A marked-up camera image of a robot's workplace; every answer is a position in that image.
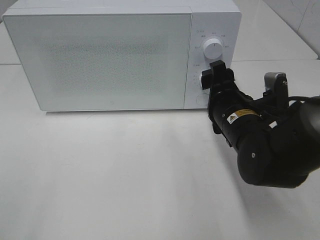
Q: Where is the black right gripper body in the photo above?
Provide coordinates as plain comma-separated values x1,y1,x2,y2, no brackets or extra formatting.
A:
207,80,253,135

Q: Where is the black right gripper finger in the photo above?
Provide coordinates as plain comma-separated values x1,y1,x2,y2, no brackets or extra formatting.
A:
202,69,213,90
209,60,235,85

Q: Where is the white round knob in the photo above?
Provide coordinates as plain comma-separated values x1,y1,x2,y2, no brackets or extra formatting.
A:
202,37,224,60
198,72,203,89

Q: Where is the round white door button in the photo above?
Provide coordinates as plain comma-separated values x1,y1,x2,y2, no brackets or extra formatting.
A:
196,93,209,106

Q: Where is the white microwave door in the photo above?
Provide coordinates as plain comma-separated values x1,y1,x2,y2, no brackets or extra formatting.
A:
4,14,191,112

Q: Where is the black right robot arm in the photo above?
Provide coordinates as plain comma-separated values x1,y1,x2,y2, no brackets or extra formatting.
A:
201,65,320,189

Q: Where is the white microwave oven body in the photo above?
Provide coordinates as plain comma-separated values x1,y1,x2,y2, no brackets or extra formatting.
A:
2,0,242,110

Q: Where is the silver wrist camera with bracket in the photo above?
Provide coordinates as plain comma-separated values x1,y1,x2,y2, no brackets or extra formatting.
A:
263,72,289,111

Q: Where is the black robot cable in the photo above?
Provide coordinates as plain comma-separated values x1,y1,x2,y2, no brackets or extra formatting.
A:
287,95,320,103

